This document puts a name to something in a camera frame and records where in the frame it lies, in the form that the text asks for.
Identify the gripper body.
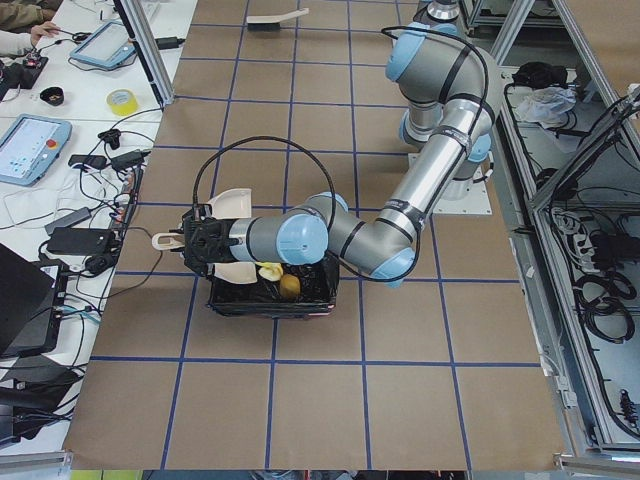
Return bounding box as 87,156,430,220
182,204,235,276

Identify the beige plastic dustpan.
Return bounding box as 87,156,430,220
151,188,257,285

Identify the braided croissant bread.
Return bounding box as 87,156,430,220
258,262,284,282

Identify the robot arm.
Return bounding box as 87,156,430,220
180,1,501,286

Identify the black-lined trash bin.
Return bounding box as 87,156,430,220
207,256,340,319

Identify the person's hand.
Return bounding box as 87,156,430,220
30,21,60,47

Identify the black computer mouse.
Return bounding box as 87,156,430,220
84,253,117,276

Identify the black power adapter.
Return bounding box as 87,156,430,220
47,227,115,255

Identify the yellow tape roll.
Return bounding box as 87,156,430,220
106,89,139,117

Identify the blue teach pendant near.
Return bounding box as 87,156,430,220
1,114,72,186

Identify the blue teach pendant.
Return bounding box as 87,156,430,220
1,114,72,186
69,21,136,71

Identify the small black bowl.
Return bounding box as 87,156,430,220
39,86,65,106

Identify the blue teach pendant far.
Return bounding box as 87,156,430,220
69,21,136,71

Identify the crumpled white cloth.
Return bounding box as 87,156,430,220
515,86,576,129

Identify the aluminium frame post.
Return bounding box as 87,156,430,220
114,0,174,110

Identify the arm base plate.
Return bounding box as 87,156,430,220
407,152,493,216

